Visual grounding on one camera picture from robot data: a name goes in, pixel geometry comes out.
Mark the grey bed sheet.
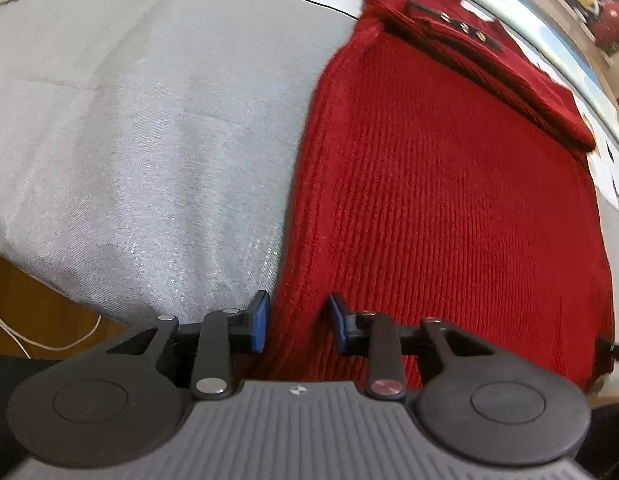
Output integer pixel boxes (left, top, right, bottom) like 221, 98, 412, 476
0, 0, 361, 332

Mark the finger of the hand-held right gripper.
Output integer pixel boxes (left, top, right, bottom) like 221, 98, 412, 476
595, 339, 619, 365

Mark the red knit sweater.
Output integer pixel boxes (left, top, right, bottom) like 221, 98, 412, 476
249, 0, 616, 395

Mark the white cable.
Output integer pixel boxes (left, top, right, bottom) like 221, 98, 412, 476
0, 252, 103, 352

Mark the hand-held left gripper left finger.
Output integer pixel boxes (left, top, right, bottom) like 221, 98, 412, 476
106, 290, 271, 402

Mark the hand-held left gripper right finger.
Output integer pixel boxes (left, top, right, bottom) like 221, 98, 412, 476
329, 292, 497, 403

